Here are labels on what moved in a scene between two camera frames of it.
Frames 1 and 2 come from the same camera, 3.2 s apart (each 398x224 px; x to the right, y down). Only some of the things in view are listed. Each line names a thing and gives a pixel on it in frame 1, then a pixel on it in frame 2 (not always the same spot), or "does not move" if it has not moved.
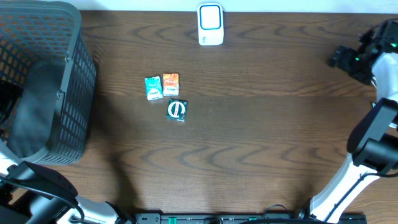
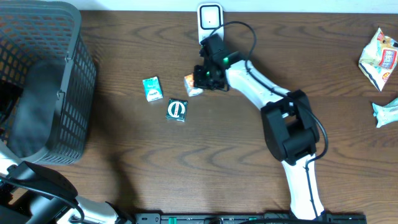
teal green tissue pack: x=153 y=88 does not move
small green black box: x=176 y=110 does not move
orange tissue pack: x=171 y=86 -> x=191 y=89
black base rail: x=248 y=218 does not move
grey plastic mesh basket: x=43 y=53 does not move
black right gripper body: x=359 y=63 -> x=202 y=78
